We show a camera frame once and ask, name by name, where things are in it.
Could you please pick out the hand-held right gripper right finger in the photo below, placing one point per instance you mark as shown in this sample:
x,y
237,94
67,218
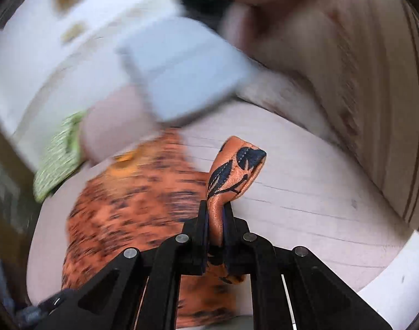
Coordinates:
x,y
227,244

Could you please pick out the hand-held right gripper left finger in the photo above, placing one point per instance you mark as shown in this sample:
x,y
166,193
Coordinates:
x,y
203,240

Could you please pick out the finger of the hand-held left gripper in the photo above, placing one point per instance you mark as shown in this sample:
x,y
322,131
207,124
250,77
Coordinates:
x,y
54,301

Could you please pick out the orange floral small garment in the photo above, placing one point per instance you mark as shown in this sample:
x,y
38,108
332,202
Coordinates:
x,y
127,220

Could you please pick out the pale pink bed sheet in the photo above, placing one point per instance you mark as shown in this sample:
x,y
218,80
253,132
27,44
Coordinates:
x,y
309,192

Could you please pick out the green patterned cloth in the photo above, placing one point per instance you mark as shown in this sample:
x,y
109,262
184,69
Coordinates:
x,y
56,158

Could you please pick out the light blue folded cloth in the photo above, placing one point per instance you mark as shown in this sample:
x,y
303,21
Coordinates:
x,y
185,72

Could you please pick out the beige striped pillow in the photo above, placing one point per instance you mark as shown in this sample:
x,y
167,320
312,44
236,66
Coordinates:
x,y
367,103

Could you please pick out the small brown wall frame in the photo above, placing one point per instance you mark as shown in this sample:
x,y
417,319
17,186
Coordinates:
x,y
73,32

